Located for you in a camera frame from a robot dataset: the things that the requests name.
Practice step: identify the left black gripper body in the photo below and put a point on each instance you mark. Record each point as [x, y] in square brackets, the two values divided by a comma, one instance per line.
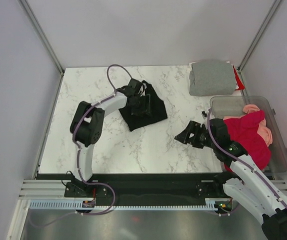
[139, 106]

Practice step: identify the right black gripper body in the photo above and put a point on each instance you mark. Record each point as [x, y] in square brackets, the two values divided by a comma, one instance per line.
[211, 144]

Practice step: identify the black t-shirt blue logo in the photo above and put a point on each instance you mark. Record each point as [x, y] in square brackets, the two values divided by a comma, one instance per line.
[158, 111]

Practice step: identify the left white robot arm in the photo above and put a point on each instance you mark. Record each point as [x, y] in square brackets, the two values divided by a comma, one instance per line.
[88, 121]

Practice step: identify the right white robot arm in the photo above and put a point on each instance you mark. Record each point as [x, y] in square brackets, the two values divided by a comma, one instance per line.
[247, 184]

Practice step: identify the clear plastic bin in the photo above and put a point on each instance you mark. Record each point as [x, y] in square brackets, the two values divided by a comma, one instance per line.
[232, 106]

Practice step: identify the magenta t-shirt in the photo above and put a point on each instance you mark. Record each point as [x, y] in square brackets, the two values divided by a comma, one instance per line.
[244, 130]

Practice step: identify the salmon pink t-shirt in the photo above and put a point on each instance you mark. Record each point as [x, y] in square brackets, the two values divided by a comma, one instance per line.
[263, 130]

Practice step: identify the folded red t-shirt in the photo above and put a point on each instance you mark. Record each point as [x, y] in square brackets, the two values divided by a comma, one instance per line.
[239, 85]

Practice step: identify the folded grey t-shirt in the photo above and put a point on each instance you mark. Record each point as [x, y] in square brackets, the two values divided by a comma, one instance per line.
[211, 77]

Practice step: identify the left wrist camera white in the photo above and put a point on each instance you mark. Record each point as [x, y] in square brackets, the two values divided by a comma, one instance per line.
[137, 86]

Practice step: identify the slotted white cable duct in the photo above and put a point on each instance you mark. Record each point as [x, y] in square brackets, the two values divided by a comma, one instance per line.
[208, 204]

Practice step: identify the right aluminium frame post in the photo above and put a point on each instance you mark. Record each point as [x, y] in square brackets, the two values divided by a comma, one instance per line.
[259, 34]

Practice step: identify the aluminium frame post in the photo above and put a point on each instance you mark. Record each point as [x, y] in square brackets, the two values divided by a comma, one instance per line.
[41, 34]
[259, 34]

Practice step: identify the left aluminium frame post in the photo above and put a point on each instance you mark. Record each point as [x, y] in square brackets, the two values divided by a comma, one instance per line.
[41, 34]

